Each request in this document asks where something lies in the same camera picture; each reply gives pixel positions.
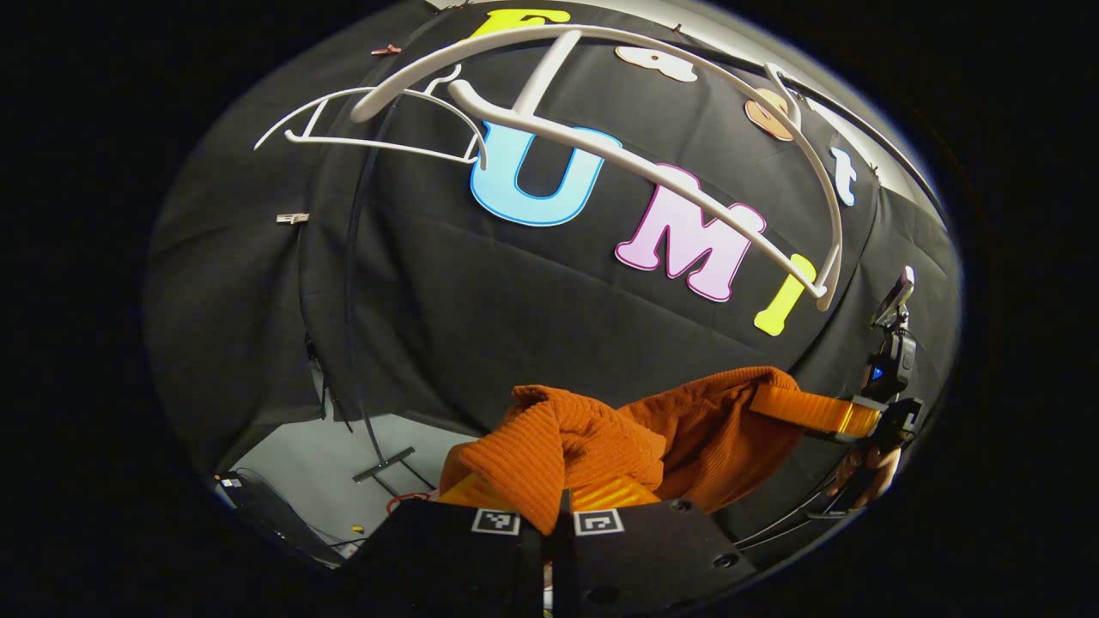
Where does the black clothes rack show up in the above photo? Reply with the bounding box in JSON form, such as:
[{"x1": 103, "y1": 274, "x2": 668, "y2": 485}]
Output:
[{"x1": 342, "y1": 64, "x2": 947, "y2": 484}]

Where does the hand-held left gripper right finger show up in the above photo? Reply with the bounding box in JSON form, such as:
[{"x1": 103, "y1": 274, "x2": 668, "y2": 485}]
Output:
[{"x1": 558, "y1": 476, "x2": 756, "y2": 618}]

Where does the white plastic hanger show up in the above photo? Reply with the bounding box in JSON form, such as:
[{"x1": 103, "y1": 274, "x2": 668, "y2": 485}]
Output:
[
  {"x1": 350, "y1": 24, "x2": 847, "y2": 312},
  {"x1": 254, "y1": 64, "x2": 489, "y2": 169}
]

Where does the black flat device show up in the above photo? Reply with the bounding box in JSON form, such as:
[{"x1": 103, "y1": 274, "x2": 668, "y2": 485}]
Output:
[{"x1": 215, "y1": 469, "x2": 349, "y2": 568}]

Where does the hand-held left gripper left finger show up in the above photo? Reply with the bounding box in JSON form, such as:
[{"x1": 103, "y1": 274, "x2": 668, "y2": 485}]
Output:
[{"x1": 343, "y1": 472, "x2": 544, "y2": 618}]

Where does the orange ribbed jacket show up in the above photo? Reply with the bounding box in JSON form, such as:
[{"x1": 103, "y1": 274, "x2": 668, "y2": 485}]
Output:
[{"x1": 438, "y1": 367, "x2": 808, "y2": 537}]

